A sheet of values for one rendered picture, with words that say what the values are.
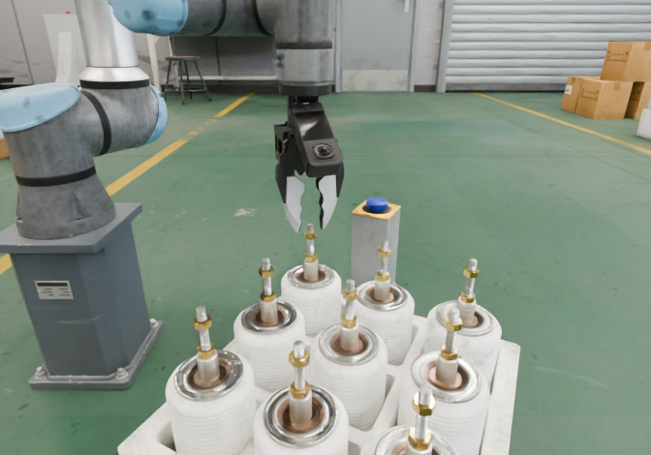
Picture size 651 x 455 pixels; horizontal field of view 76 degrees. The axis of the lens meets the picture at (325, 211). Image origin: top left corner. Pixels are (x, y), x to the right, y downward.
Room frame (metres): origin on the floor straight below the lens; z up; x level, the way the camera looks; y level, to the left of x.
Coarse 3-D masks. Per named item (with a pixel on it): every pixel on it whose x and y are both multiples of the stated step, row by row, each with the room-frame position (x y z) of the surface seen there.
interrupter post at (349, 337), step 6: (342, 330) 0.41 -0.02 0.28; (348, 330) 0.40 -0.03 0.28; (354, 330) 0.40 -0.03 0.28; (342, 336) 0.41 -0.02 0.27; (348, 336) 0.40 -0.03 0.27; (354, 336) 0.40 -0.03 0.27; (342, 342) 0.41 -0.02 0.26; (348, 342) 0.40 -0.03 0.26; (354, 342) 0.40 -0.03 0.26; (342, 348) 0.41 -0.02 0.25; (348, 348) 0.40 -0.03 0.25; (354, 348) 0.40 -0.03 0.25
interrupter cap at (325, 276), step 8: (320, 264) 0.60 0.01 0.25; (296, 272) 0.58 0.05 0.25; (320, 272) 0.58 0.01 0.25; (328, 272) 0.58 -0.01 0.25; (288, 280) 0.56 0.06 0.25; (296, 280) 0.56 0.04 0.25; (304, 280) 0.56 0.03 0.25; (320, 280) 0.56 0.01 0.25; (328, 280) 0.56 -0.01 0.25; (304, 288) 0.54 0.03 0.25; (312, 288) 0.54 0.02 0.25
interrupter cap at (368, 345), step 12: (336, 324) 0.45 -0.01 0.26; (324, 336) 0.42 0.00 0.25; (336, 336) 0.43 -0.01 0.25; (360, 336) 0.43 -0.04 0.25; (372, 336) 0.42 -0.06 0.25; (324, 348) 0.40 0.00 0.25; (336, 348) 0.41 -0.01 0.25; (360, 348) 0.41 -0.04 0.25; (372, 348) 0.40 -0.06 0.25; (336, 360) 0.38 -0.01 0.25; (348, 360) 0.38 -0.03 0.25; (360, 360) 0.38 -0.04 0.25
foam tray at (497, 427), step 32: (416, 320) 0.55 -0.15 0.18; (416, 352) 0.48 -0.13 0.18; (512, 352) 0.48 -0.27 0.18; (512, 384) 0.42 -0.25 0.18; (160, 416) 0.37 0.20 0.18; (384, 416) 0.37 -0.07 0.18; (128, 448) 0.33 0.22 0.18; (160, 448) 0.33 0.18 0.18; (352, 448) 0.34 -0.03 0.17; (480, 448) 0.37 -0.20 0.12
